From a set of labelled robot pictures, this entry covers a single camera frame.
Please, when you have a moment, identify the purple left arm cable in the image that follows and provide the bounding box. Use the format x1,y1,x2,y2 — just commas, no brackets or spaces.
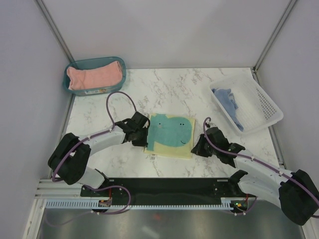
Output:
44,91,138,227

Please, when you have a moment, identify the pink towel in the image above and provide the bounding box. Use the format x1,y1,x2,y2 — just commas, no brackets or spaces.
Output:
66,61,123,90

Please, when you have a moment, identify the white perforated plastic basket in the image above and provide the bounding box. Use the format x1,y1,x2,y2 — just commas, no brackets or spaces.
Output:
209,73,284,135

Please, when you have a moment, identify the teal transparent plastic bin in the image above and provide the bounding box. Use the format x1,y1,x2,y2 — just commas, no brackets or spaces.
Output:
62,57,127,96

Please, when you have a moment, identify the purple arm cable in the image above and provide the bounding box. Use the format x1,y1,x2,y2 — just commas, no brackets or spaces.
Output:
44,91,138,227
203,117,319,216

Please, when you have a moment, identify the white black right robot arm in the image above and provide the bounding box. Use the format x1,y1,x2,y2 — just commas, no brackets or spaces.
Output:
191,127,319,226

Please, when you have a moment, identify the yellow green towel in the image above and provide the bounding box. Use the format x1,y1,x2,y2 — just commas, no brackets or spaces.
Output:
145,114,195,159

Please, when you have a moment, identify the aluminium frame rail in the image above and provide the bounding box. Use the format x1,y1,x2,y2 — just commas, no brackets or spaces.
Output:
35,179,82,199

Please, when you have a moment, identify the blue towel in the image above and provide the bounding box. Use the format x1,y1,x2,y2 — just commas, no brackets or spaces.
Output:
212,89,244,131

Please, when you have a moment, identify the white slotted cable duct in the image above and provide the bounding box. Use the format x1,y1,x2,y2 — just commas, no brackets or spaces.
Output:
45,198,235,211

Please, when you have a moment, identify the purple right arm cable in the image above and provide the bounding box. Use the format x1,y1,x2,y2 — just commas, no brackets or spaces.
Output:
203,117,319,216

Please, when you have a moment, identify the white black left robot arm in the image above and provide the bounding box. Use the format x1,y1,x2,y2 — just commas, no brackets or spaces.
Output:
48,112,150,196

